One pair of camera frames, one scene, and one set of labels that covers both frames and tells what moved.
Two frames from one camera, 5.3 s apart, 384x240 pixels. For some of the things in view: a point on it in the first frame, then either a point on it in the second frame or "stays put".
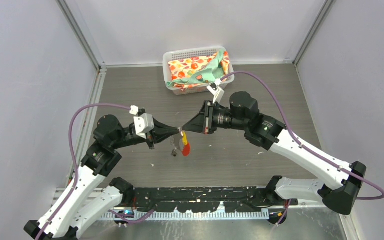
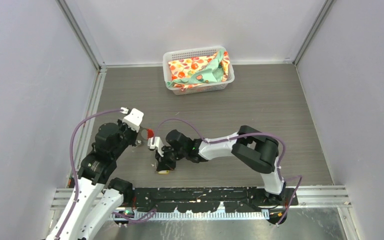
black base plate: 204,199 stays put
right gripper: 200,123 to 164,164
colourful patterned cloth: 188,72 stays put
